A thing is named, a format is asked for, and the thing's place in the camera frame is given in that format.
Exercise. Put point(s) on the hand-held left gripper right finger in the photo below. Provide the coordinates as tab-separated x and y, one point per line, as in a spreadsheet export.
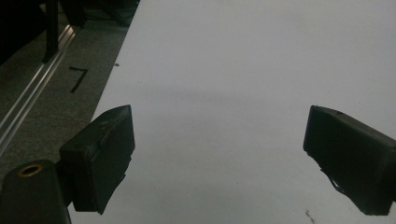
351	152

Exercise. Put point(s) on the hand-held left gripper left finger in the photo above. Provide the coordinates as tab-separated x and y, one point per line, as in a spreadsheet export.
96	158

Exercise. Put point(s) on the black stand post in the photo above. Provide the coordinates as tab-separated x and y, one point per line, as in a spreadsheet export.
51	29

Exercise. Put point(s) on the aluminium floor rail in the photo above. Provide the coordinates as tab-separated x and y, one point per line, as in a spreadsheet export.
32	88

